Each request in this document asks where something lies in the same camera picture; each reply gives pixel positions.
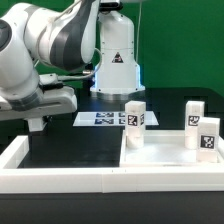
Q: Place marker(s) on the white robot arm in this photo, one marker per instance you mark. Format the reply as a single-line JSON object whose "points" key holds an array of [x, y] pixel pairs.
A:
{"points": [[66, 40]]}

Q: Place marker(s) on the white sheet with tags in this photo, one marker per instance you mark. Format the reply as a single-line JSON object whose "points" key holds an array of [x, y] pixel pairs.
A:
{"points": [[85, 119]]}

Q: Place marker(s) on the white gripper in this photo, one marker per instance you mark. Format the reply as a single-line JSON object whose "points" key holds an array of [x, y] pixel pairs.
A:
{"points": [[53, 102]]}

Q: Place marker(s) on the white square table top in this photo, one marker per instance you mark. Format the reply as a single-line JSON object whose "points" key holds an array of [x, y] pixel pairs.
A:
{"points": [[164, 148]]}

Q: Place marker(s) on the white U-shaped fence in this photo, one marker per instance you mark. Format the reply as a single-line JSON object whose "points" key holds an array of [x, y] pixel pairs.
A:
{"points": [[17, 180]]}

